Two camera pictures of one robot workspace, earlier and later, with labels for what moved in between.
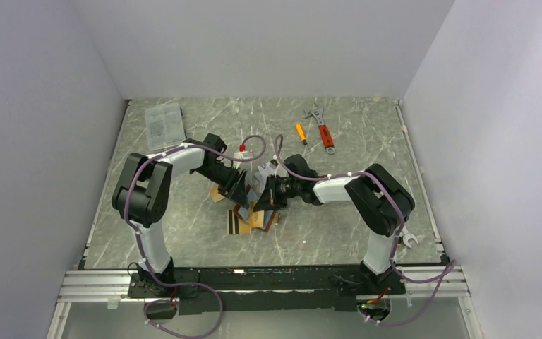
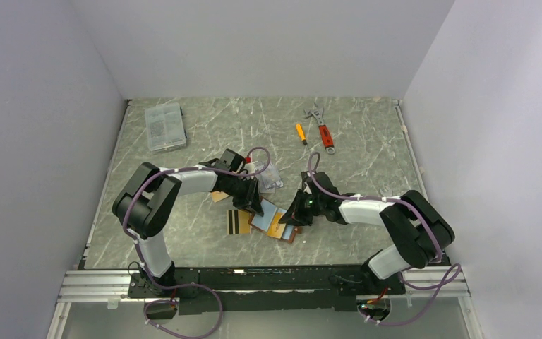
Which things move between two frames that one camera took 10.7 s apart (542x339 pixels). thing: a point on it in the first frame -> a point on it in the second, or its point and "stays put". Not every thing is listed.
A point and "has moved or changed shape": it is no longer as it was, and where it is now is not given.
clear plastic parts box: x=164 y=126 stays put
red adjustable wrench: x=324 y=131 stays put
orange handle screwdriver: x=302 y=135 stays put
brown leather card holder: x=244 y=212 has moved or changed shape
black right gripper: x=269 y=199 -> x=300 y=219
